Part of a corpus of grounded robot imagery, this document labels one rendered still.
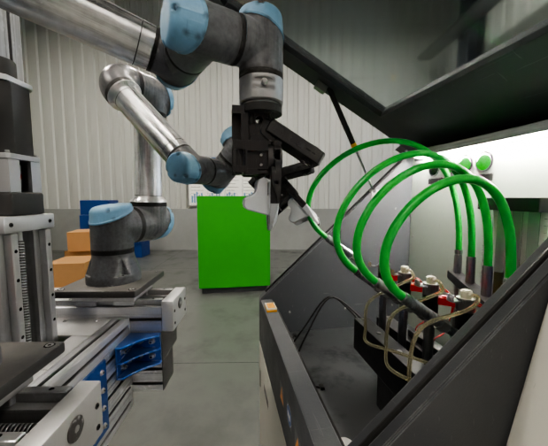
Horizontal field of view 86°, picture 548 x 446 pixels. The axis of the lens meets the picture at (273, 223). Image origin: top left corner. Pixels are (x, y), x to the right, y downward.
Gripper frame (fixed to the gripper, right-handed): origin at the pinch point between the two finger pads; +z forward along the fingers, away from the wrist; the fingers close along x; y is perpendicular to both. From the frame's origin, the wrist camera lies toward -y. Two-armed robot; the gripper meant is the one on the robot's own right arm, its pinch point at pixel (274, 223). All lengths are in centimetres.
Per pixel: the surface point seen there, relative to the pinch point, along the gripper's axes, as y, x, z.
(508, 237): -35.7, 12.4, 1.8
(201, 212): 37, -336, 16
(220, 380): 13, -148, 124
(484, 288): -40.1, 4.5, 12.8
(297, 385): -3.8, 2.7, 29.4
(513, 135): -54, -4, -18
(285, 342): -5.1, -13.3, 29.4
